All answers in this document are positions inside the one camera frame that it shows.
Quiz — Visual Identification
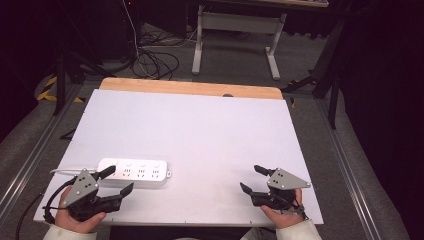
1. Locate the white power strip cable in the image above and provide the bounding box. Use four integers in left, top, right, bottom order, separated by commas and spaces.
49, 167, 101, 177

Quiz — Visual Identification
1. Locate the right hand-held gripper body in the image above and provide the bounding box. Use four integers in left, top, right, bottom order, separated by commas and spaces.
249, 167, 312, 211

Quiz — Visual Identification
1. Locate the white metal desk frame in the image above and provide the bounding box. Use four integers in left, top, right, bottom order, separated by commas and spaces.
191, 4, 288, 81

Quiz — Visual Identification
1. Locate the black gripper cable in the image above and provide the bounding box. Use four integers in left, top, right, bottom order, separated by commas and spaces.
42, 175, 78, 225

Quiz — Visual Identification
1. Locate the black metal stand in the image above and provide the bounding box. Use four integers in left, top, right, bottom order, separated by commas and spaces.
53, 49, 116, 117
280, 19, 346, 130

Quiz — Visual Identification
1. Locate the aluminium floor rail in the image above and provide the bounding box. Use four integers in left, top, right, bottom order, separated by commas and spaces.
0, 83, 84, 214
314, 98, 388, 240

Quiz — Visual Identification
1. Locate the black cable bundle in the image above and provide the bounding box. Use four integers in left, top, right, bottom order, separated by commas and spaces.
131, 45, 181, 81

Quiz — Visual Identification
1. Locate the white power strip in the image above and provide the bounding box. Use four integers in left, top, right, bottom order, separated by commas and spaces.
95, 157, 173, 188

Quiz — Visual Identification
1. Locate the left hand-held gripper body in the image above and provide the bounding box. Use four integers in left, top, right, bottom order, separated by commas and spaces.
62, 168, 123, 223

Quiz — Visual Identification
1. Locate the person's left hand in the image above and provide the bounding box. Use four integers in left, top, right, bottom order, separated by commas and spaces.
54, 185, 108, 235

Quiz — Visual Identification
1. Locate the thin white cable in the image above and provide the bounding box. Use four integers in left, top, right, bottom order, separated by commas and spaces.
121, 0, 158, 80

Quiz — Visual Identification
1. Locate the person's right hand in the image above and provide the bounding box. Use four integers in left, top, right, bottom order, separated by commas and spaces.
259, 188, 307, 230

